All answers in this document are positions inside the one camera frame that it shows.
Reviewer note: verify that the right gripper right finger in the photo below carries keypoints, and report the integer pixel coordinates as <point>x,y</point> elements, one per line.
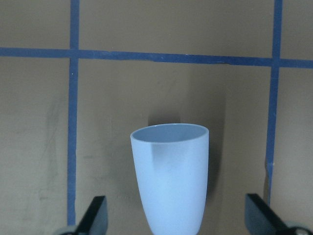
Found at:
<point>260,219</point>

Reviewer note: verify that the light blue plastic cup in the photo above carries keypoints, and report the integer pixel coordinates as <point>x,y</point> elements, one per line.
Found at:
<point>171,165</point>

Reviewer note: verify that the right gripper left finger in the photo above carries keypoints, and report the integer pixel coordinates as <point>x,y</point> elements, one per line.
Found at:
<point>94,221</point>

